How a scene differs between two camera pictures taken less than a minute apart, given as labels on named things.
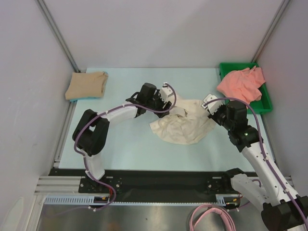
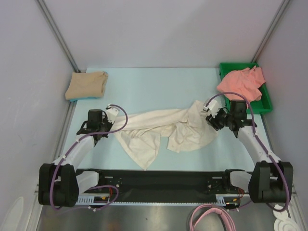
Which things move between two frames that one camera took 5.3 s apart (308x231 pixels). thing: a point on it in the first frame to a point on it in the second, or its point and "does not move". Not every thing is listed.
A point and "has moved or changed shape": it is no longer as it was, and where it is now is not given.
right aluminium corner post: [270, 31] does not move
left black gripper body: [157, 103] to [105, 125]
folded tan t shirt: [86, 84] does not move
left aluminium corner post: [44, 8] does not move
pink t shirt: [242, 84] does not move
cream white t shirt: [187, 123] has moved or changed shape
